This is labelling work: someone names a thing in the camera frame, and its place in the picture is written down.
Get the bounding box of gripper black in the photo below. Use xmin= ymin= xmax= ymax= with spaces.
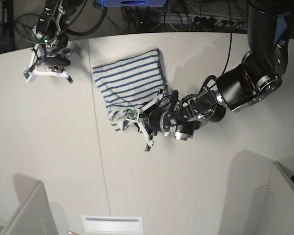
xmin=35 ymin=31 xmax=71 ymax=59
xmin=149 ymin=90 xmax=186 ymax=137

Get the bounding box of grey divider panel right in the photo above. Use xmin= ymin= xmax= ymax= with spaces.
xmin=244 ymin=162 xmax=294 ymax=235

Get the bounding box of grey divider panel left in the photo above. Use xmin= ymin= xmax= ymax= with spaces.
xmin=0 ymin=181 xmax=59 ymax=235

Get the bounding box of blue white striped T-shirt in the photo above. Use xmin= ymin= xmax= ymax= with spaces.
xmin=92 ymin=49 xmax=169 ymax=131

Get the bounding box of blue box at top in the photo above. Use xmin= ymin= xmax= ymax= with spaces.
xmin=98 ymin=0 xmax=167 ymax=7

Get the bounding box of grey divider panel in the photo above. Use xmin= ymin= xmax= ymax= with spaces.
xmin=244 ymin=162 xmax=294 ymax=235
xmin=0 ymin=181 xmax=59 ymax=235

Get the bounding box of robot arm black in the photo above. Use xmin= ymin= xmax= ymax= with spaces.
xmin=28 ymin=0 xmax=87 ymax=72
xmin=136 ymin=0 xmax=292 ymax=141

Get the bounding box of white label plate on table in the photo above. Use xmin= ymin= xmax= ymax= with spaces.
xmin=81 ymin=215 xmax=143 ymax=235

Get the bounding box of white power strip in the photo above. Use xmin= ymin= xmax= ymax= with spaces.
xmin=155 ymin=13 xmax=230 ymax=27

